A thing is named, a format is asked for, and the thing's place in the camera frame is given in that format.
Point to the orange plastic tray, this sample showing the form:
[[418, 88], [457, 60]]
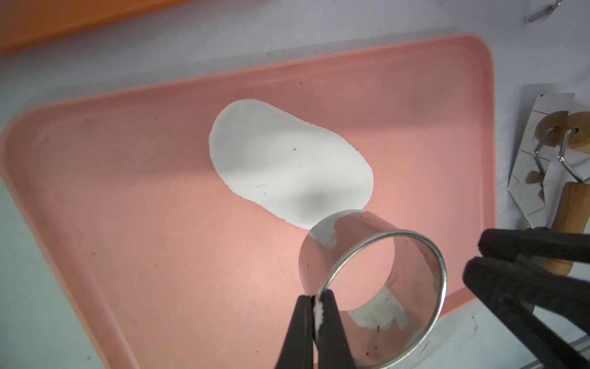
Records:
[[25, 24]]

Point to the pink plastic tray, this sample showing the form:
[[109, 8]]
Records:
[[166, 267]]

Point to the metal spatula black handle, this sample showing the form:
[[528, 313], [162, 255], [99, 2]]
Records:
[[525, 184]]

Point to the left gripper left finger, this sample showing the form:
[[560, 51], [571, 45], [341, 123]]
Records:
[[298, 348]]

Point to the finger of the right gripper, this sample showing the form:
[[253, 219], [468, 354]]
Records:
[[504, 246], [511, 292]]

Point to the metal wire lid rack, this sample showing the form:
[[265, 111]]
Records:
[[542, 13]]

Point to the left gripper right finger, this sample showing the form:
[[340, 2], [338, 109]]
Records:
[[332, 345]]

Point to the white dough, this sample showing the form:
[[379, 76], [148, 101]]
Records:
[[299, 172]]

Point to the wooden rolling pin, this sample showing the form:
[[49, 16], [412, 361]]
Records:
[[561, 130]]

